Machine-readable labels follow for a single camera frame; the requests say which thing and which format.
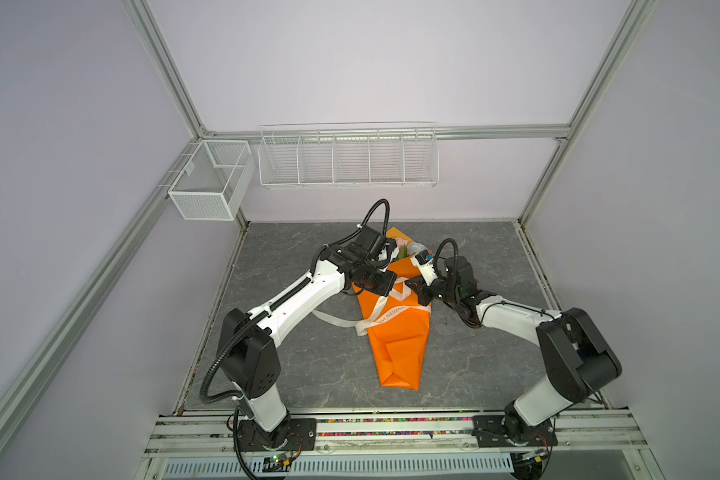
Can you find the white fake rose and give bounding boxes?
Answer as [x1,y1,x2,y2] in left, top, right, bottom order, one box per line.
[407,242,427,256]

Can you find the cream printed ribbon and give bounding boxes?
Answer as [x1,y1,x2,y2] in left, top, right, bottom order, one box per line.
[312,277,431,336]

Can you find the orange yellow wrapping paper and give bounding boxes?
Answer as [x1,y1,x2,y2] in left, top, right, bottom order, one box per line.
[354,228,431,390]

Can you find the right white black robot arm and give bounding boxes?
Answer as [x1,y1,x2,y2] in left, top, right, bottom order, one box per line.
[406,252,622,446]

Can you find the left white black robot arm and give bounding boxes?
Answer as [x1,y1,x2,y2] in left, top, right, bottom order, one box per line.
[199,198,397,449]

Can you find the small white mesh basket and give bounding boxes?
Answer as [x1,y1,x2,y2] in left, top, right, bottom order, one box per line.
[168,140,255,221]

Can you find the white vent grille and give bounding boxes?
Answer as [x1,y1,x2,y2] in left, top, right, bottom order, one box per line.
[162,452,514,479]

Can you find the long white wire basket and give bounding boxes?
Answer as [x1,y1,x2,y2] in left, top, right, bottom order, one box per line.
[258,122,440,188]

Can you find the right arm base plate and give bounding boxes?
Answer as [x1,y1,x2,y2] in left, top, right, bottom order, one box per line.
[472,414,558,448]

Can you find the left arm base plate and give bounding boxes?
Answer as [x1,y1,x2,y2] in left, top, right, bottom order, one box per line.
[233,417,317,452]

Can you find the aluminium mounting rail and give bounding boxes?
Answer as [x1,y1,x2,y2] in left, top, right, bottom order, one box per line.
[145,409,648,458]

